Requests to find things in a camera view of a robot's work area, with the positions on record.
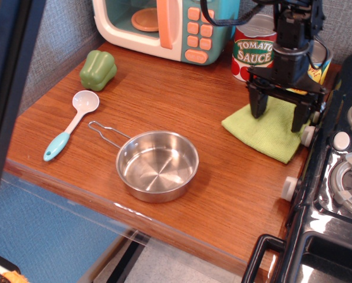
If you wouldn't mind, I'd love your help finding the green towel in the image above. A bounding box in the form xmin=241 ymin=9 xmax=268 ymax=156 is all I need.
xmin=221 ymin=97 xmax=310 ymax=164

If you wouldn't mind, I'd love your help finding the white stove knob bottom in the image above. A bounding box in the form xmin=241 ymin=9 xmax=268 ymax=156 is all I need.
xmin=281 ymin=176 xmax=298 ymax=202

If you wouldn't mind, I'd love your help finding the white stove knob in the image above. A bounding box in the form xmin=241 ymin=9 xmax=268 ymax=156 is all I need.
xmin=281 ymin=176 xmax=298 ymax=202
xmin=310 ymin=103 xmax=325 ymax=124
xmin=301 ymin=126 xmax=315 ymax=147

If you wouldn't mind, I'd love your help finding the white stove knob top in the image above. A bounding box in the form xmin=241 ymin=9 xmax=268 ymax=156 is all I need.
xmin=310 ymin=103 xmax=325 ymax=124

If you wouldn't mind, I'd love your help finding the small steel pan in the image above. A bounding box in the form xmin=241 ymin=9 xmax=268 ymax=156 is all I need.
xmin=88 ymin=121 xmax=199 ymax=203

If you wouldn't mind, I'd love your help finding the black oven door handle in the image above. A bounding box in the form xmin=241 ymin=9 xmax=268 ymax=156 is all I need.
xmin=242 ymin=234 xmax=286 ymax=283

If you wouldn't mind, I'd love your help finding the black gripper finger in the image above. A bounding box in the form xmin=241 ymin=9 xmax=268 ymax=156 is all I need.
xmin=248 ymin=85 xmax=268 ymax=119
xmin=291 ymin=103 xmax=310 ymax=133

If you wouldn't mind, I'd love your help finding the white stove knob middle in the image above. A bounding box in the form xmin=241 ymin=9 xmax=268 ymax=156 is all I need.
xmin=301 ymin=126 xmax=315 ymax=147

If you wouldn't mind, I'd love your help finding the orange microwave plate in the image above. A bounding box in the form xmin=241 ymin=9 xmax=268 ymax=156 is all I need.
xmin=131 ymin=8 xmax=159 ymax=32

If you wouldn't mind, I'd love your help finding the black toy stove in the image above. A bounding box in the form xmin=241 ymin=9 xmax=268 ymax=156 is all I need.
xmin=241 ymin=50 xmax=352 ymax=283

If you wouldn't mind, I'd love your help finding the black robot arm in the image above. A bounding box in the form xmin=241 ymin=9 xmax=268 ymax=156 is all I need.
xmin=247 ymin=1 xmax=327 ymax=132

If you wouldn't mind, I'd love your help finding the grey burner lower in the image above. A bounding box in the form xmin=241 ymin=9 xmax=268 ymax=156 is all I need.
xmin=329 ymin=153 xmax=352 ymax=213

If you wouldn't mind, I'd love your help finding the pineapple slices can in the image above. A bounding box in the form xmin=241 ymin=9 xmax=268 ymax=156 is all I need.
xmin=288 ymin=38 xmax=333 ymax=95

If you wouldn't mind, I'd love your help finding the teal toy microwave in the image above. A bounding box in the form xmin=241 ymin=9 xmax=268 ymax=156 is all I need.
xmin=93 ymin=1 xmax=235 ymax=65

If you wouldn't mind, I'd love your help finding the dark vertical post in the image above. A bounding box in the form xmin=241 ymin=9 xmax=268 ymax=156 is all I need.
xmin=0 ymin=0 xmax=47 ymax=231

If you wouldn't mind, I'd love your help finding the white stove button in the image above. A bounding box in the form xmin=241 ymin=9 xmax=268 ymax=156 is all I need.
xmin=333 ymin=131 xmax=350 ymax=151

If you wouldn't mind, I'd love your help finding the green toy bell pepper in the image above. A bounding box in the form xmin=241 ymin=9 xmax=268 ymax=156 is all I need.
xmin=80 ymin=50 xmax=117 ymax=91

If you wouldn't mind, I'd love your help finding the tomato sauce can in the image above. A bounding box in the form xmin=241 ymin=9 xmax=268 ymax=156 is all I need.
xmin=231 ymin=14 xmax=277 ymax=81

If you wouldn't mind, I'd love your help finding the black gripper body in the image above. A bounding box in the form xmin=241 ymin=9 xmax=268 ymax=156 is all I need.
xmin=247 ymin=44 xmax=327 ymax=111

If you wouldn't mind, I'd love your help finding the white and teal spoon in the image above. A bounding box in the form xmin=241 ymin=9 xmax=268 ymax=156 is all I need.
xmin=43 ymin=90 xmax=100 ymax=162

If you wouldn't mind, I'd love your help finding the orange object bottom left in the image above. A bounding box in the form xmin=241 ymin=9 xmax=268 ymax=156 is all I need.
xmin=2 ymin=271 xmax=29 ymax=283

